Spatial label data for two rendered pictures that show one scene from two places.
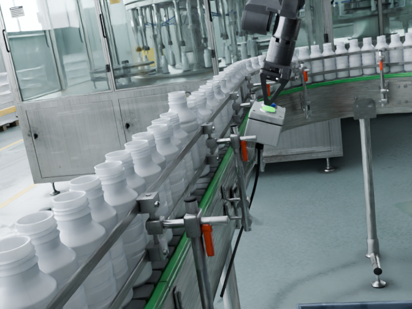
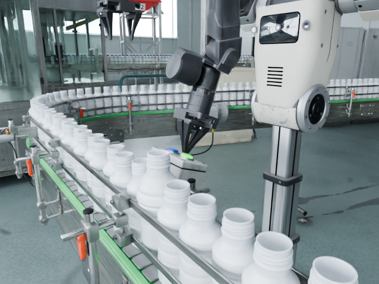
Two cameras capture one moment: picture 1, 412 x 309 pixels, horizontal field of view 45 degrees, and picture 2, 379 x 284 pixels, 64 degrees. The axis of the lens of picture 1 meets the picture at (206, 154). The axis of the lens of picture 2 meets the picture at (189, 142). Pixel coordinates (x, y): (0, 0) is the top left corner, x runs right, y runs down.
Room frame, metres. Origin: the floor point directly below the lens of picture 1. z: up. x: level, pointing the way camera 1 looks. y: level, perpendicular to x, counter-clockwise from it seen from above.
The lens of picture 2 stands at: (0.70, 0.35, 1.34)
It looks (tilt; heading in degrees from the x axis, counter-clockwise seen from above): 16 degrees down; 311
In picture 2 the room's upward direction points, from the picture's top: straight up
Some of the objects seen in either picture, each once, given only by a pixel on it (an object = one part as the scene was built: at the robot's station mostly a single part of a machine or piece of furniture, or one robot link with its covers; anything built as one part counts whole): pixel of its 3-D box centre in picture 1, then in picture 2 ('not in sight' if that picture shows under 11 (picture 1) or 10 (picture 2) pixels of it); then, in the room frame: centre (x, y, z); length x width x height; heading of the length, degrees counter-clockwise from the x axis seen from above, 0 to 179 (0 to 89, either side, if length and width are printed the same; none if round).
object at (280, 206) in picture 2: not in sight; (278, 222); (1.11, -0.64, 0.74); 0.11 x 0.11 x 0.40; 78
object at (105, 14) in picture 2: not in sight; (114, 22); (1.44, -0.18, 1.44); 0.07 x 0.07 x 0.09; 78
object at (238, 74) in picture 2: not in sight; (215, 105); (3.59, -3.64, 0.59); 1.10 x 0.62 x 1.18; 60
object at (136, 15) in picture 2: not in sight; (126, 23); (1.43, -0.22, 1.44); 0.07 x 0.07 x 0.09; 78
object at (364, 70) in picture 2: not in sight; (366, 76); (2.11, -6.94, 0.96); 0.82 x 0.50 x 1.91; 60
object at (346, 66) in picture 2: not in sight; (331, 76); (2.57, -6.16, 0.96); 0.82 x 0.50 x 1.91; 60
